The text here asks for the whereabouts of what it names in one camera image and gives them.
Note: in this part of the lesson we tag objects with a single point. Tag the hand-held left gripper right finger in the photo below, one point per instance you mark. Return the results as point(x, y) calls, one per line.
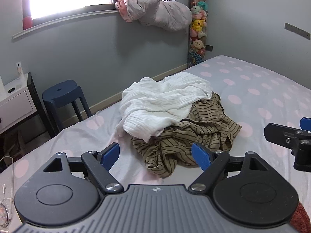
point(200, 156)

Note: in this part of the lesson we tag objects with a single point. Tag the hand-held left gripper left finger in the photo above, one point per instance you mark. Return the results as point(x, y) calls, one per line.
point(110, 154)

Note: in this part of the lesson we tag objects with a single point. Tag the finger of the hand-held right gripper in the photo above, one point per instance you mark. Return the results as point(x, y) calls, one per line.
point(279, 133)
point(306, 123)

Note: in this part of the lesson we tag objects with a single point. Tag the brown striped garment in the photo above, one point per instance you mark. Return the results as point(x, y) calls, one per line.
point(206, 126)

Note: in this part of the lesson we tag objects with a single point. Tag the white crinkled shirt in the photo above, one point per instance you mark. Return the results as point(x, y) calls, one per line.
point(158, 102)

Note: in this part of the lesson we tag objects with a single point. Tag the bed with pink-dotted sheet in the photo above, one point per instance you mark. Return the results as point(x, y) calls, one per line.
point(255, 89)

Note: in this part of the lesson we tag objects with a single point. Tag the dark blue plastic stool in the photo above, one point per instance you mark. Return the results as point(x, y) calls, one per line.
point(60, 92)

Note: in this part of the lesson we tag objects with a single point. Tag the person's rust red clothing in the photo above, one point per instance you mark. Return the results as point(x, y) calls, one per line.
point(302, 219)

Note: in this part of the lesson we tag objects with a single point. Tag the small black round item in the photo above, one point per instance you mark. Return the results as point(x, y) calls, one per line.
point(11, 90)

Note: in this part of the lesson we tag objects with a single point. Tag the round pink trinket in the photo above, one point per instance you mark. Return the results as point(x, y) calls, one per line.
point(4, 213)

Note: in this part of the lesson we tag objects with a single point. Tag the white cream tube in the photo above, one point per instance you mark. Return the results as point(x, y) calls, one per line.
point(19, 71)

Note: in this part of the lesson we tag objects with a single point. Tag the clear tube of plush toys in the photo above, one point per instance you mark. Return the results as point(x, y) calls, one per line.
point(198, 29)

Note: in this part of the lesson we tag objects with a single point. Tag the white window sill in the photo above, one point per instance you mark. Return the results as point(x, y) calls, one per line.
point(60, 19)

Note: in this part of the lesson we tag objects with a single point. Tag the red cylinder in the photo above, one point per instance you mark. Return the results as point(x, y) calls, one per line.
point(27, 22)

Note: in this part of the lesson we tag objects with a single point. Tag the grey wall strip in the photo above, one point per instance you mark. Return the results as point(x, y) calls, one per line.
point(297, 30)

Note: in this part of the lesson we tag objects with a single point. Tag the dark wall outlet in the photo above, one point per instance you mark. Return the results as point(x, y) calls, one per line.
point(209, 48)

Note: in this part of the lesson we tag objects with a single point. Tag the white nightstand with black frame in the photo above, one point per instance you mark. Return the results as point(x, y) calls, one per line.
point(14, 102)

